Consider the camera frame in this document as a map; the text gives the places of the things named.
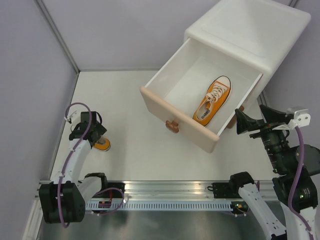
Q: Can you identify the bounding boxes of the white shoe cabinet body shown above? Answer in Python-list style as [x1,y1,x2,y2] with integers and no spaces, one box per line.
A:
[184,0,311,105]

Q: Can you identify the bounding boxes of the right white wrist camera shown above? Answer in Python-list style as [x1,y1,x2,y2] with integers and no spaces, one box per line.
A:
[273,106,311,131]

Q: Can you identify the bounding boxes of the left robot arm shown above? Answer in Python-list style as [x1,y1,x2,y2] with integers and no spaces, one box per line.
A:
[38,111,109,227]

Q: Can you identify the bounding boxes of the aluminium corner frame post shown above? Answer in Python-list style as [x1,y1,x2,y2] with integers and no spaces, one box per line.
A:
[34,0,80,76]

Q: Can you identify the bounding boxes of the orange sneaker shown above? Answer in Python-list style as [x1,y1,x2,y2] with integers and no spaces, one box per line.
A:
[192,75,232,127]
[93,136,111,152]

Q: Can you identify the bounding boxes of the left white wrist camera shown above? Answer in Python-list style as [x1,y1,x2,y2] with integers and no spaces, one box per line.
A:
[64,110,78,124]

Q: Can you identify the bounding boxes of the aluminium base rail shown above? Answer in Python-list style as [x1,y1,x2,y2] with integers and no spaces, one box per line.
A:
[34,179,278,201]

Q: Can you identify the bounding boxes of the bear head drawer knob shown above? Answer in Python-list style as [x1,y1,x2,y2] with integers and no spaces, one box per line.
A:
[165,120,179,134]

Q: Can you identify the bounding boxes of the white slotted cable duct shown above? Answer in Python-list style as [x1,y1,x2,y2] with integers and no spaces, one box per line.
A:
[85,200,233,212]

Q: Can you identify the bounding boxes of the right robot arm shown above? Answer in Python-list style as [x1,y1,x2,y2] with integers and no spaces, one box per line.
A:
[228,104,320,240]

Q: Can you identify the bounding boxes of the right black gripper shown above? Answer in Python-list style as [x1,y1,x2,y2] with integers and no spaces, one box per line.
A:
[235,103,290,172]

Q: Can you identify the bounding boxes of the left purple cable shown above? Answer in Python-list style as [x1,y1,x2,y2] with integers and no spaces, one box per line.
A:
[56,102,91,229]

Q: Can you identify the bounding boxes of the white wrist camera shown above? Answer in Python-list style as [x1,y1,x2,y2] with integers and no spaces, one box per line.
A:
[273,106,311,131]
[64,110,78,124]

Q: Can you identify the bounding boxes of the right aluminium frame rail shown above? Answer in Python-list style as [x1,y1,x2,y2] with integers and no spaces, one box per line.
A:
[257,90,269,107]

